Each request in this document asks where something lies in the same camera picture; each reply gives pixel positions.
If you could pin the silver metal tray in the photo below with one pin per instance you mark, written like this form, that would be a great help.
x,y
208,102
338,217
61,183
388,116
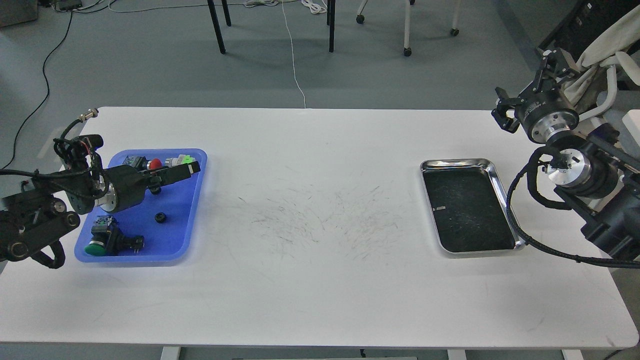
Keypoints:
x,y
467,203

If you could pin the green push button switch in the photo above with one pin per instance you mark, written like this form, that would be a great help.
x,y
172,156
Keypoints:
x,y
107,238

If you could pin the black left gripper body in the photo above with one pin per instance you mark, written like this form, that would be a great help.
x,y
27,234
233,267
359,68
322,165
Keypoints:
x,y
127,188

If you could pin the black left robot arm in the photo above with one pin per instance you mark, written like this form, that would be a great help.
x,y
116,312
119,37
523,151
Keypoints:
x,y
33,221

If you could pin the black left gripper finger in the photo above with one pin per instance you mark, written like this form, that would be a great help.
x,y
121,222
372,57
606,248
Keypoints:
x,y
176,173
155,189

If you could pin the blue plastic tray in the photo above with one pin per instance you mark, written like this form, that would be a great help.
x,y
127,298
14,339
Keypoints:
x,y
163,242

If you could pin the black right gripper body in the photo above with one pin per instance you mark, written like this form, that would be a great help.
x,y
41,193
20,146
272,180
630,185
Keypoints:
x,y
543,114

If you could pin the white rolling chair base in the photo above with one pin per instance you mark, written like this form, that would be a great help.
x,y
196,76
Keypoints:
x,y
408,6

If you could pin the red push button switch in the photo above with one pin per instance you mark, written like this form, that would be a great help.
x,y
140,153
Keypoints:
x,y
141,163

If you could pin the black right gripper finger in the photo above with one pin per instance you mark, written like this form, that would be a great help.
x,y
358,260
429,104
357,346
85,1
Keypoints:
x,y
556,68
504,104

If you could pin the green grey connector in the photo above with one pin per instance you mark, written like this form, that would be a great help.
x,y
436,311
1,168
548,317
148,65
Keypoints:
x,y
179,160

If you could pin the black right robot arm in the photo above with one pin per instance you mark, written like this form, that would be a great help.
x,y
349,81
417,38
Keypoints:
x,y
588,174

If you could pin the black chair legs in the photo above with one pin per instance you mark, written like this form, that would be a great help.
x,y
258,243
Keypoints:
x,y
219,12

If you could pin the white chair with beige cloth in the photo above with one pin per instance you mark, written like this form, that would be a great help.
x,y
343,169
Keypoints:
x,y
596,94

